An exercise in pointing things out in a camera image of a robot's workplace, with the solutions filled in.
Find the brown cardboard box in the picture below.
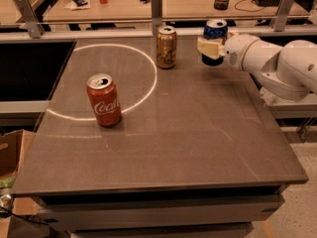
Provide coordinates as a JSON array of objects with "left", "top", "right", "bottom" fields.
[{"left": 0, "top": 130, "right": 39, "bottom": 238}]

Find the left metal bracket post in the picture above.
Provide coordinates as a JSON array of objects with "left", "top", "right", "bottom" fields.
[{"left": 14, "top": 0, "right": 44, "bottom": 39}]

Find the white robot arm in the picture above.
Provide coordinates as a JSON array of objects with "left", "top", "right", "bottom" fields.
[{"left": 197, "top": 32, "right": 317, "bottom": 101}]

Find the metal bracket post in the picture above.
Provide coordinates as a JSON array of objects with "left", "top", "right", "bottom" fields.
[
  {"left": 270, "top": 0, "right": 294, "bottom": 32},
  {"left": 151, "top": 0, "right": 162, "bottom": 35},
  {"left": 14, "top": 0, "right": 44, "bottom": 39}
]

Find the red Coca-Cola can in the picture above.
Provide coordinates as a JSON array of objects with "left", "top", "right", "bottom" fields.
[{"left": 86, "top": 73, "right": 122, "bottom": 127}]

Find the middle metal bracket post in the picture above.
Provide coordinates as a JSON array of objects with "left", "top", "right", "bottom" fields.
[{"left": 151, "top": 0, "right": 162, "bottom": 35}]

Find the clear plastic bottle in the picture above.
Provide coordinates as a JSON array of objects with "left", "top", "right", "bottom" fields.
[{"left": 260, "top": 87, "right": 275, "bottom": 105}]

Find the blue Pepsi can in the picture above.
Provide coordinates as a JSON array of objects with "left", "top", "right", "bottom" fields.
[{"left": 202, "top": 19, "right": 228, "bottom": 66}]

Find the black cable on desk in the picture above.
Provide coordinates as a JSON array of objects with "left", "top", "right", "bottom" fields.
[{"left": 234, "top": 0, "right": 265, "bottom": 13}]

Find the orange gold soda can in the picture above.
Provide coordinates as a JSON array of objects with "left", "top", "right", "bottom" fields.
[{"left": 157, "top": 26, "right": 177, "bottom": 68}]

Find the black mesh pen cup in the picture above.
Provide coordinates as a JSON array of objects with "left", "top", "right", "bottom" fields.
[{"left": 214, "top": 0, "right": 230, "bottom": 10}]

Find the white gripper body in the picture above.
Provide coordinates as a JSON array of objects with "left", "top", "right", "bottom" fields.
[{"left": 224, "top": 35, "right": 260, "bottom": 71}]

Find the right metal bracket post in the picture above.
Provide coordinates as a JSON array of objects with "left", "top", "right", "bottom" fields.
[{"left": 270, "top": 0, "right": 294, "bottom": 32}]

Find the grey table drawer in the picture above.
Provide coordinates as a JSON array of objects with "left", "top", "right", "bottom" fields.
[{"left": 39, "top": 187, "right": 284, "bottom": 231}]

